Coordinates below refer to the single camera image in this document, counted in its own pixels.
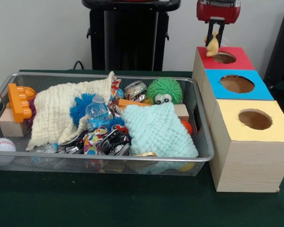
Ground wooden box with three holes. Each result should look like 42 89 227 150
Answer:
192 46 284 193

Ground clear plastic water bottle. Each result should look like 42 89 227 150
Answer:
86 96 114 131

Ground plain wooden block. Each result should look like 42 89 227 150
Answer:
0 107 28 137

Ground small orange basketball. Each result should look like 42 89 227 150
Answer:
23 87 37 100

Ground mint knitted cloth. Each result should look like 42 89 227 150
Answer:
121 103 199 158

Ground cream knitted cloth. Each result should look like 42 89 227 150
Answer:
26 71 116 151

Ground yellow plush toy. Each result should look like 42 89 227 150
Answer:
204 31 222 57

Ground crushed black can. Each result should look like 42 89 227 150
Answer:
100 130 131 156

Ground green spiky ball with eyes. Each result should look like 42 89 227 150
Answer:
146 78 182 105

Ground black standing panel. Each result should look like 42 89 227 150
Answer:
262 4 284 82

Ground large blue spiky ball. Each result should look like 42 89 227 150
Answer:
70 93 98 126

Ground orange toy building brick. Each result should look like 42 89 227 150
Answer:
7 83 33 123

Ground red ball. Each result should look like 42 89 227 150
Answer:
181 120 194 135

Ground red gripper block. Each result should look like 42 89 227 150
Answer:
196 0 241 46

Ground white baseball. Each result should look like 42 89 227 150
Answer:
0 138 17 166

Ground clear mesh bin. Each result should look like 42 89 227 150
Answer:
0 72 215 177

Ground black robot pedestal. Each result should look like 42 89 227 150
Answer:
81 0 182 71

